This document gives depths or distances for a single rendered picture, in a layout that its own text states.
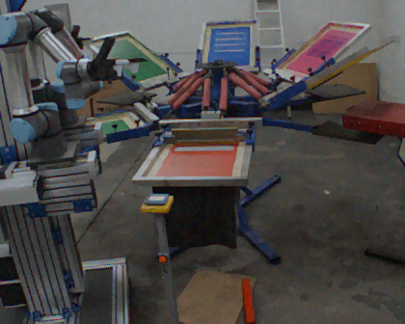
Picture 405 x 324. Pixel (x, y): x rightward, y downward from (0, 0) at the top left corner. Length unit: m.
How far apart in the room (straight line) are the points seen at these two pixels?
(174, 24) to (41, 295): 5.08
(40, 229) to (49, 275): 0.29
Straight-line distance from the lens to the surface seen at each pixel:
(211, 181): 2.30
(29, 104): 1.96
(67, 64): 1.79
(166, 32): 7.02
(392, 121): 2.81
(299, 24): 6.84
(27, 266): 2.63
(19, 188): 2.07
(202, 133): 2.84
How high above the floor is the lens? 1.91
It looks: 21 degrees down
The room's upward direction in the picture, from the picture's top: 5 degrees counter-clockwise
